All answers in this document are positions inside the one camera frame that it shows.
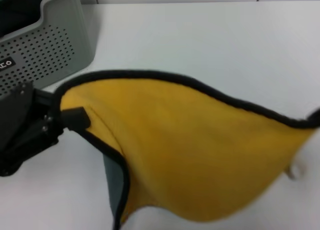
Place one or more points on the grey perforated plastic storage box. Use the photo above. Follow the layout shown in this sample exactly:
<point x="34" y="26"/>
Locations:
<point x="50" y="45"/>

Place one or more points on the black white-print box label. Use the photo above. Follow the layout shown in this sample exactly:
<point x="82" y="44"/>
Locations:
<point x="7" y="63"/>

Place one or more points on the yellow towel with black edge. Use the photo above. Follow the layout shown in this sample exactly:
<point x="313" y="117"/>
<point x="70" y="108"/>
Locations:
<point x="187" y="140"/>

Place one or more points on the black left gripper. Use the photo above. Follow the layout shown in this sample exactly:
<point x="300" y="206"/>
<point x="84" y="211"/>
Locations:
<point x="15" y="115"/>

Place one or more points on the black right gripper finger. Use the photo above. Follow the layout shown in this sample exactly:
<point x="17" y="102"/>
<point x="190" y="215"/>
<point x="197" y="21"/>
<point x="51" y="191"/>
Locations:
<point x="315" y="114"/>

